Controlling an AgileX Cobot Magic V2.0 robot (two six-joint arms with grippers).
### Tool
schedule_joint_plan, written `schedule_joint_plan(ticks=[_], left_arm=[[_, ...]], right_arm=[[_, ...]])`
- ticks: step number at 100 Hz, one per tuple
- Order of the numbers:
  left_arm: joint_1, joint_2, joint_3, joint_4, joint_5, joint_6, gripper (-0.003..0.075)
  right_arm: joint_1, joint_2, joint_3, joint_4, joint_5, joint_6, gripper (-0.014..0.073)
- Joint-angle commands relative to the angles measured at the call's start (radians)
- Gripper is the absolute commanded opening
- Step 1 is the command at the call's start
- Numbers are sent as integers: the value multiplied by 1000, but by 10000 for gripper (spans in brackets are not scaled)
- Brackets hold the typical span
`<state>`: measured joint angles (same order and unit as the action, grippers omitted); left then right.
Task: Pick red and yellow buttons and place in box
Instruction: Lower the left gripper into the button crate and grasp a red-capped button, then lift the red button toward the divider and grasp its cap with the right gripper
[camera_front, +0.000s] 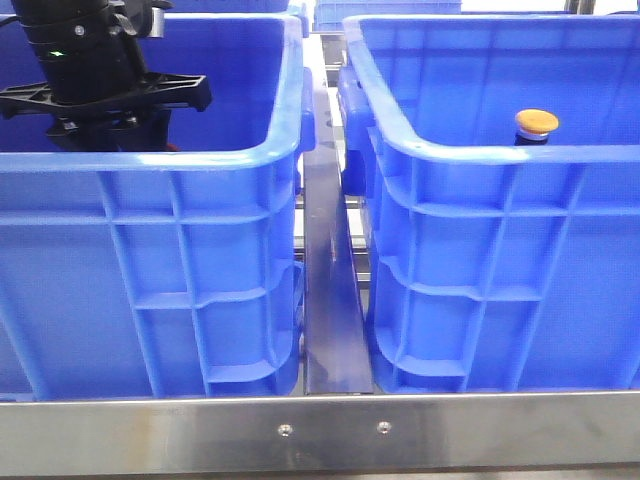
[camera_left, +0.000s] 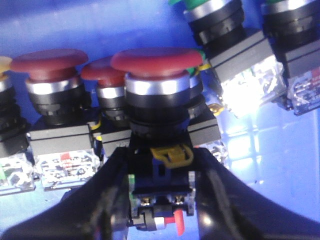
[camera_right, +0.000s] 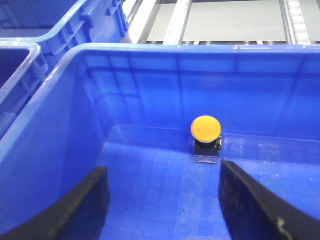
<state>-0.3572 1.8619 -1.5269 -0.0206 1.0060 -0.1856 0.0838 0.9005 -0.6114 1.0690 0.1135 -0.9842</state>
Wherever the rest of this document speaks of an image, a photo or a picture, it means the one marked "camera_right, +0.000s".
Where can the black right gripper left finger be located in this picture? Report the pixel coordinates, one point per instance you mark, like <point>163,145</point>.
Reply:
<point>80,214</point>

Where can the blue plastic bin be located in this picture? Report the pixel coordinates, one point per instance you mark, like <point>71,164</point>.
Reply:
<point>23,68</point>
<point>130,108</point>

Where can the left blue plastic bin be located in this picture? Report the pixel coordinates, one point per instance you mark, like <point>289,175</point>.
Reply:
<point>23,68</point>

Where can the rear left blue bin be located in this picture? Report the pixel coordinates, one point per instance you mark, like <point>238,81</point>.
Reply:
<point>60,25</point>

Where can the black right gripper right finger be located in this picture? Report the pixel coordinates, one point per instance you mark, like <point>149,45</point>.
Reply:
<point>253,212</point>

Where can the yellow mushroom push button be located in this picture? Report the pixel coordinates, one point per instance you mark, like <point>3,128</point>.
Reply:
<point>206,131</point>

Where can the white roller conveyor rail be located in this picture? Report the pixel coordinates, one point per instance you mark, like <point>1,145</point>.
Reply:
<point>295,28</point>

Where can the right blue plastic bin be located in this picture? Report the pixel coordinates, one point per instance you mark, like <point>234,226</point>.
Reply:
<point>130,108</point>

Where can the white perforated metal rail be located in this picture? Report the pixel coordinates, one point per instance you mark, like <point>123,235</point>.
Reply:
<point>178,22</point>

